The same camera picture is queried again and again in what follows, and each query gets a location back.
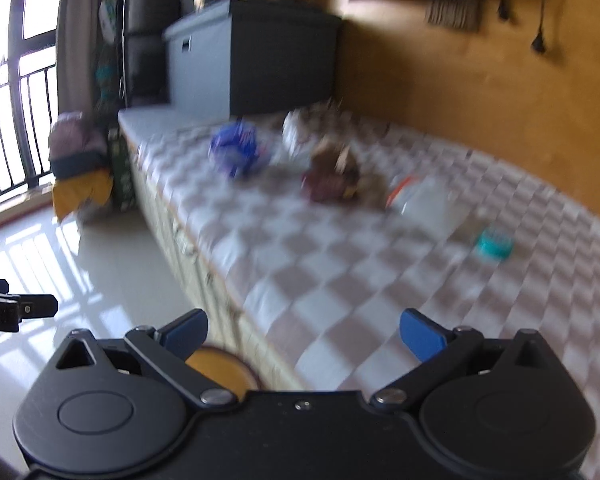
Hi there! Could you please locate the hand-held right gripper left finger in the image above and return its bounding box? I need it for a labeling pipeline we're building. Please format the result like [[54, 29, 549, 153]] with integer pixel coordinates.
[[54, 308, 236, 407]]

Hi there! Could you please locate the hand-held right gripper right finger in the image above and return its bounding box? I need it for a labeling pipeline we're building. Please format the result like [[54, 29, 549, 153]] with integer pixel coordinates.
[[370, 308, 564, 409]]

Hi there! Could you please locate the beige wastebasket with dark rim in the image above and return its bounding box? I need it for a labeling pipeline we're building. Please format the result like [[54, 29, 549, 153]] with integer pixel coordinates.
[[185, 347, 258, 396]]

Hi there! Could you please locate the light blue packet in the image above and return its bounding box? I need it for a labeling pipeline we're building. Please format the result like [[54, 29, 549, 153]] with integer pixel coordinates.
[[475, 227, 515, 262]]

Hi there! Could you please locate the white bottle with red cap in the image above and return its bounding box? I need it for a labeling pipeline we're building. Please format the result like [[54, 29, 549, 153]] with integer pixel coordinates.
[[386, 175, 468, 231]]

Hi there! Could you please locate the red snack packet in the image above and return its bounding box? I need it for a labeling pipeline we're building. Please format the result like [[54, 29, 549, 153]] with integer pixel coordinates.
[[301, 170, 361, 203]]

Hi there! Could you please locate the blue wrapper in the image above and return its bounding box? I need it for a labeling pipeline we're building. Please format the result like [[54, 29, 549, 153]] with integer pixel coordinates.
[[209, 120, 271, 180]]

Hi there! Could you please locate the white plastic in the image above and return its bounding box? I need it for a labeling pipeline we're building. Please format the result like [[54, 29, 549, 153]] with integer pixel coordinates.
[[282, 110, 311, 153]]

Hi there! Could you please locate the checkered bed mattress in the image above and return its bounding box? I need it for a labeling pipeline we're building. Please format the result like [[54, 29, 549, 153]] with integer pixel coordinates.
[[135, 105, 600, 411]]

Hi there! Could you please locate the yellow cloth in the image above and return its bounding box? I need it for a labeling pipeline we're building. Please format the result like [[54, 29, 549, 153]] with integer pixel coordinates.
[[52, 170, 115, 221]]

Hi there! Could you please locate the black balcony railing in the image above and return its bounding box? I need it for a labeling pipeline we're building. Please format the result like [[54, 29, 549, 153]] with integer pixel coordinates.
[[0, 65, 61, 216]]

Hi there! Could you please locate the dark blue bin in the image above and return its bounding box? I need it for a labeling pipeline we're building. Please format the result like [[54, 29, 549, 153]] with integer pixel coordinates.
[[50, 152, 112, 180]]

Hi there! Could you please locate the green printed box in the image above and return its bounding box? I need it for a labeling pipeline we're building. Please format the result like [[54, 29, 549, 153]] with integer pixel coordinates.
[[107, 127, 138, 211]]

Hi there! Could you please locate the pink bag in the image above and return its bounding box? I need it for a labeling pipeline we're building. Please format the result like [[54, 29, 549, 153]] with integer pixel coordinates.
[[49, 112, 108, 161]]

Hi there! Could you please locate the grey seat cushion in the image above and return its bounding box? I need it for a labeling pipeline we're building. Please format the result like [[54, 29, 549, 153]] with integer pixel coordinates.
[[117, 102, 196, 136]]

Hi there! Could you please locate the teal printed plastic bag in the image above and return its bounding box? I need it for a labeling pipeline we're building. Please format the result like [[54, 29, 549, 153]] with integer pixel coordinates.
[[95, 55, 123, 106]]

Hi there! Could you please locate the grey curtain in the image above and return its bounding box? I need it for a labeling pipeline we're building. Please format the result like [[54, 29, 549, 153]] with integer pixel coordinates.
[[55, 0, 126, 116]]

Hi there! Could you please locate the grey storage box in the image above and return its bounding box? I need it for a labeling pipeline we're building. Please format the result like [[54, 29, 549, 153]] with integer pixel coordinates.
[[162, 0, 343, 118]]

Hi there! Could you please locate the white tissue pack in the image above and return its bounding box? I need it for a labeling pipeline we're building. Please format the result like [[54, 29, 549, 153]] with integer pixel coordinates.
[[99, 0, 123, 43]]

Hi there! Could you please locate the black drawer tower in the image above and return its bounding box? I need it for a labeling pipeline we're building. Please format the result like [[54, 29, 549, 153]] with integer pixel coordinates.
[[122, 0, 181, 108]]

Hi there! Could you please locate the brown corrugated cardboard piece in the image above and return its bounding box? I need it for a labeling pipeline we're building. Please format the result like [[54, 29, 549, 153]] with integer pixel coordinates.
[[425, 0, 486, 31]]

